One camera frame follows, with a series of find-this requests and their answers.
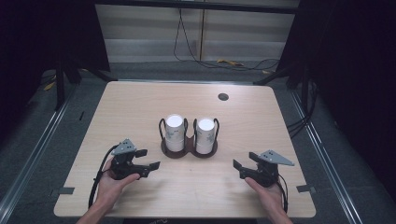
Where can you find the person's left hand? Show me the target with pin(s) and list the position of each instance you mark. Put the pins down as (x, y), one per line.
(113, 186)

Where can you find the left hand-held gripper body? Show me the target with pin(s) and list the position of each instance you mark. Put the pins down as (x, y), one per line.
(124, 161)

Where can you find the black metal stand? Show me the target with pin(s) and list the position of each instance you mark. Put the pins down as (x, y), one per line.
(59, 87)
(295, 74)

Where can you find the person's right hand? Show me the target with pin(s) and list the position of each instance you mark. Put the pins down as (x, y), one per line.
(267, 196)

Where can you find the grey tape strip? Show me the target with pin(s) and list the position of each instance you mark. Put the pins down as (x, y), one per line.
(66, 190)
(305, 188)

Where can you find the metal floor rail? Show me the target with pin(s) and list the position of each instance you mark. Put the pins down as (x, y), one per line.
(327, 155)
(34, 152)

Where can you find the round grey table grommet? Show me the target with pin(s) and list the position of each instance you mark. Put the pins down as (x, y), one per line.
(223, 96)

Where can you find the yellow scrap on floor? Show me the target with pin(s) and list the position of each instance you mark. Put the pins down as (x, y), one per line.
(230, 62)

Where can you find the black double cup holder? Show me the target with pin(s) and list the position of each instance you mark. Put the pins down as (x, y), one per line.
(188, 149)

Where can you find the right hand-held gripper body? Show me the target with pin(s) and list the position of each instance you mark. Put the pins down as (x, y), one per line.
(264, 172)

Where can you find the stack of white paper cups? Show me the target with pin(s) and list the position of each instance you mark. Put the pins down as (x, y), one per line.
(205, 135)
(174, 132)

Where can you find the yellow tape piece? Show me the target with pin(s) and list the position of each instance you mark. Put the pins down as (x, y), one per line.
(49, 86)

